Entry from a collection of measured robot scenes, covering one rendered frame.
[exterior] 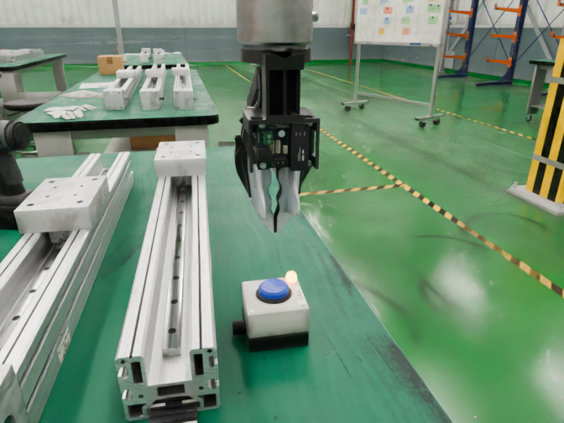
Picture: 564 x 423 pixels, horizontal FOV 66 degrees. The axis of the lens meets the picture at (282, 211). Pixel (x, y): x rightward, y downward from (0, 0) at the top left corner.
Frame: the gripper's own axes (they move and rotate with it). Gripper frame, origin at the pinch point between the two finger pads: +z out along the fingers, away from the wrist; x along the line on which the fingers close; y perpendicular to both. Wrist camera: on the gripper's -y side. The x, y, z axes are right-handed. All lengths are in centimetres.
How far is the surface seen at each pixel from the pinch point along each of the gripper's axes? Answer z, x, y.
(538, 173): 76, 228, -211
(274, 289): 9.4, -0.3, 1.2
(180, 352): 11.9, -12.2, 8.0
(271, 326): 12.9, -1.1, 4.0
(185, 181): 10.2, -12.4, -46.6
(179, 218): 11.1, -13.4, -28.1
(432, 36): -10, 271, -469
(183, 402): 15.8, -12.1, 11.5
